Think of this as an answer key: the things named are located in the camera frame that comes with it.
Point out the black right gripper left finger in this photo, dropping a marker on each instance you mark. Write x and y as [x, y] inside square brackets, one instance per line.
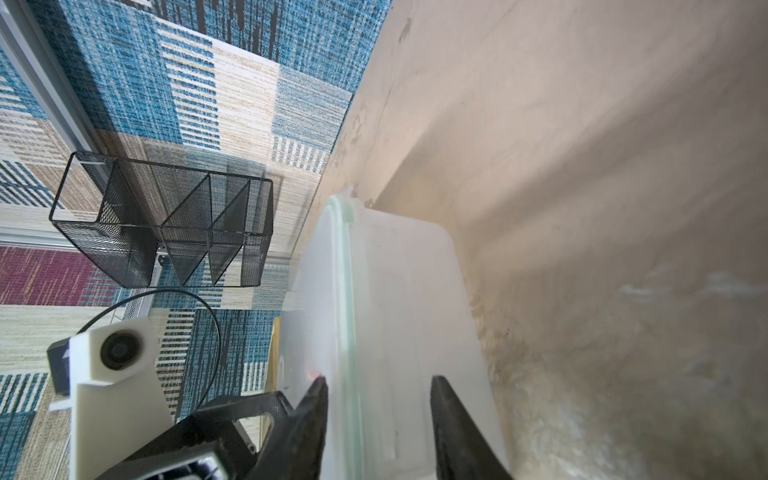
[295, 447]

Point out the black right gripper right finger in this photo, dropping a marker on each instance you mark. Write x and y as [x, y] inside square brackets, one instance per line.
[461, 450]

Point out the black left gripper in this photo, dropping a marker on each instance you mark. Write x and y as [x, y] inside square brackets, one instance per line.
[210, 443]

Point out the translucent white lunch box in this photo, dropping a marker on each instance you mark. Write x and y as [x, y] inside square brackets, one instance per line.
[378, 307]

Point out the yellow lunch box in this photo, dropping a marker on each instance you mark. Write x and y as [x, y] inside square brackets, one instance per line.
[271, 374]

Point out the black wire mesh shelf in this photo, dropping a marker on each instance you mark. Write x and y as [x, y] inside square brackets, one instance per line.
[207, 227]

